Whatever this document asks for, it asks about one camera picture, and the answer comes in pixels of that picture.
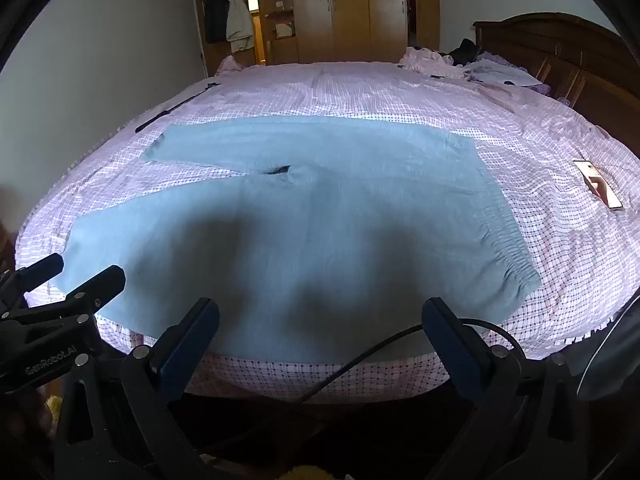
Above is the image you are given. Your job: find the pale blue folded cloth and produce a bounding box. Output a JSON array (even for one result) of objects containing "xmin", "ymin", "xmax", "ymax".
[{"xmin": 467, "ymin": 57, "xmax": 543, "ymax": 88}]

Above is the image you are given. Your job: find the dark hanging jacket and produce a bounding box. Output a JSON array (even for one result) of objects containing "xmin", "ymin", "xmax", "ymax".
[{"xmin": 204, "ymin": 0, "xmax": 231, "ymax": 45}]

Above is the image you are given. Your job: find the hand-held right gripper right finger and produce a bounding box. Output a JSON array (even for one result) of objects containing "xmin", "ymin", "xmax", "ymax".
[{"xmin": 421, "ymin": 297, "xmax": 597, "ymax": 480}]

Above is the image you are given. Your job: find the dark wooden headboard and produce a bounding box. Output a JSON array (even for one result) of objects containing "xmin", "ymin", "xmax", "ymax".
[{"xmin": 472, "ymin": 12, "xmax": 640, "ymax": 161}]

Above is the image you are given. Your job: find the smartphone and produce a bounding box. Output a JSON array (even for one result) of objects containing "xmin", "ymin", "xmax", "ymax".
[{"xmin": 572, "ymin": 159, "xmax": 625, "ymax": 210}]

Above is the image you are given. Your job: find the crumpled pink cloth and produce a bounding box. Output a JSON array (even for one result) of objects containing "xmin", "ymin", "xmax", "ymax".
[{"xmin": 400, "ymin": 46, "xmax": 471, "ymax": 80}]

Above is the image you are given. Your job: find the wooden wardrobe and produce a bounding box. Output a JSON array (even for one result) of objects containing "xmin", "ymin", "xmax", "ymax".
[{"xmin": 170, "ymin": 0, "xmax": 441, "ymax": 66}]

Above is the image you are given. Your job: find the grey knitted garment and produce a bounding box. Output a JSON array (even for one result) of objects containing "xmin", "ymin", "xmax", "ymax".
[{"xmin": 50, "ymin": 116, "xmax": 542, "ymax": 363}]

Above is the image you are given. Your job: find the black cable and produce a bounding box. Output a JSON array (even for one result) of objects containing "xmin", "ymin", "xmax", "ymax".
[{"xmin": 297, "ymin": 317, "xmax": 506, "ymax": 403}]

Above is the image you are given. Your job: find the black cloth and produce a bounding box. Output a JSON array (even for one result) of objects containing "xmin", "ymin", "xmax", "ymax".
[{"xmin": 447, "ymin": 38, "xmax": 483, "ymax": 67}]

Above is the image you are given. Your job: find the black folding stick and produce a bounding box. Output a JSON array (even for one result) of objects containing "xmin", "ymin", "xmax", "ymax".
[{"xmin": 136, "ymin": 81, "xmax": 221, "ymax": 133}]

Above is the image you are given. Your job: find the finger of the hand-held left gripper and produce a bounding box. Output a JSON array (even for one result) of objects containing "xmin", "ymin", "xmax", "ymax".
[
  {"xmin": 10, "ymin": 252, "xmax": 65, "ymax": 296},
  {"xmin": 62, "ymin": 265, "xmax": 126, "ymax": 318}
]

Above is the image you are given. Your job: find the bed with pink plaid sheet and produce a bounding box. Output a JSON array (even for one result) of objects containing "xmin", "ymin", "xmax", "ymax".
[{"xmin": 15, "ymin": 60, "xmax": 640, "ymax": 406}]

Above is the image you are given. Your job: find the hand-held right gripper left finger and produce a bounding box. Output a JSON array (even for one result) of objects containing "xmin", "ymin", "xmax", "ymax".
[{"xmin": 52, "ymin": 297, "xmax": 221, "ymax": 480}]

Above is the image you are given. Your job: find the beige hanging jacket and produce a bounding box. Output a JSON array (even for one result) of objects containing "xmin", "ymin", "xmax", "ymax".
[{"xmin": 222, "ymin": 0, "xmax": 256, "ymax": 53}]

